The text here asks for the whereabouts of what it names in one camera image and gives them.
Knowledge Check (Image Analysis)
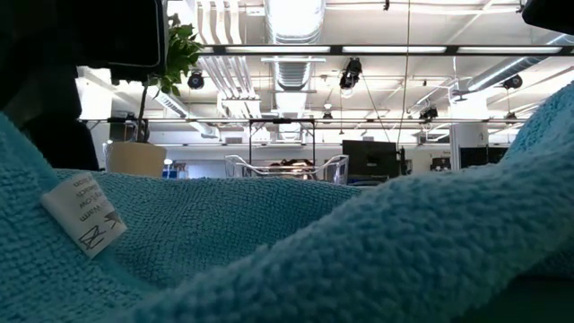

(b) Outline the green leafy plant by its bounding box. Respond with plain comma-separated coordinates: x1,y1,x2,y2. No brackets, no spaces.
136,13,205,144

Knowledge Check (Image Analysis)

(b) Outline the beige plant pot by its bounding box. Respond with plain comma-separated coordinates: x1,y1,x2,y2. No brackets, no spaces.
104,141,168,179

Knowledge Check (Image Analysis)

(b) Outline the black light strip bar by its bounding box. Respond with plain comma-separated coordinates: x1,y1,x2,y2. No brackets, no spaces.
199,43,574,57

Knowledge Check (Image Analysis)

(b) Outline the clear plastic bin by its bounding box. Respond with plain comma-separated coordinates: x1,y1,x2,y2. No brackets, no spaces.
223,153,350,186

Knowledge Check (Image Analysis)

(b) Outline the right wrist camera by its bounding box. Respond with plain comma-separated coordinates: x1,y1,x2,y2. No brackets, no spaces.
521,0,574,36

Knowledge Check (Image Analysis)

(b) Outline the blue microfiber towel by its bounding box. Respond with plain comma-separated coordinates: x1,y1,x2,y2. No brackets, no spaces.
0,83,574,323

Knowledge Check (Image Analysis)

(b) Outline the long horizontal ceiling rail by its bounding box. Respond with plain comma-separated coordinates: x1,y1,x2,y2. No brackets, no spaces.
78,117,528,126

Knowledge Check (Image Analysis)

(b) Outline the black computer monitor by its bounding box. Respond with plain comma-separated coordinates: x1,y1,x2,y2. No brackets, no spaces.
342,139,400,179

